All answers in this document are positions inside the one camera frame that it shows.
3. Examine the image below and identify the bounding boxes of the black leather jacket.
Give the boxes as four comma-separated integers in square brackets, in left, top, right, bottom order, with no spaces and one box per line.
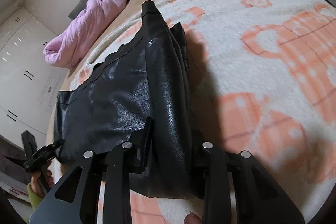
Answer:
[54,1,205,199]

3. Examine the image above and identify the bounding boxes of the person's left hand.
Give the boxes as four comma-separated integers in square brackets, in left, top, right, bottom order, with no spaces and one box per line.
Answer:
[30,168,55,200]

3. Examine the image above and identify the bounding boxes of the person's right hand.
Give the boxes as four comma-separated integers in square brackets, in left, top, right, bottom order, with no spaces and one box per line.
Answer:
[183,212,202,224]

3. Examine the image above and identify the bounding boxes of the green cloth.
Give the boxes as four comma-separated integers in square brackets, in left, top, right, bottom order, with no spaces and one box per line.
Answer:
[27,182,44,210]

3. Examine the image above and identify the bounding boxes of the white wardrobe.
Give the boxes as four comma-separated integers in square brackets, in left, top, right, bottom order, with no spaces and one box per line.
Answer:
[0,8,68,147]

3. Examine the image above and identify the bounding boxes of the pink padded quilt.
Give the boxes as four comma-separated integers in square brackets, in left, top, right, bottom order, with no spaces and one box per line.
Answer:
[43,0,127,69]

